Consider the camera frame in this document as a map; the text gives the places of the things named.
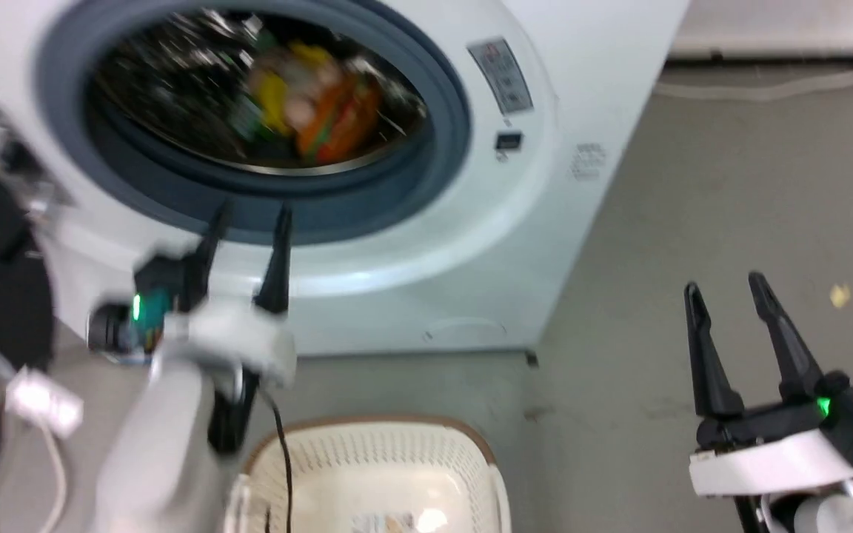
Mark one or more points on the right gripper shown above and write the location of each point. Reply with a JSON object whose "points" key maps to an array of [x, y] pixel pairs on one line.
{"points": [[789, 444]]}

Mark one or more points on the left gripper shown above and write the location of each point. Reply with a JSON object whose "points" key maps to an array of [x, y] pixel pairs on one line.
{"points": [[212, 326]]}

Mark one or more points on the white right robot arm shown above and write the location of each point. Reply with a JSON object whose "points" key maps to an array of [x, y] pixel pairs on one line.
{"points": [[819, 514]]}

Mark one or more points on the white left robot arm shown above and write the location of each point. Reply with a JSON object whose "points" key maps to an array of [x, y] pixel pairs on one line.
{"points": [[160, 444]]}

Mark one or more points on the white front-load washing machine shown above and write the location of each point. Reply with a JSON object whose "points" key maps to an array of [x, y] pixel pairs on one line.
{"points": [[471, 244]]}

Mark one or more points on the cream plastic laundry basket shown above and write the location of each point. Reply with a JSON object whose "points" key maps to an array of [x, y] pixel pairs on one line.
{"points": [[375, 474]]}

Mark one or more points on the small yellow floor scrap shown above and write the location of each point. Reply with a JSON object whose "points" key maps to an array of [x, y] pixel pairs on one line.
{"points": [[840, 295]]}

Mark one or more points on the colourful clothes in drum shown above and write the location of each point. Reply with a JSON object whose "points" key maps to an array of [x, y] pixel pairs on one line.
{"points": [[315, 100]]}

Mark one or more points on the white baseboard unit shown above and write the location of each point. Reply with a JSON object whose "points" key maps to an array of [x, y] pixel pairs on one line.
{"points": [[774, 28]]}

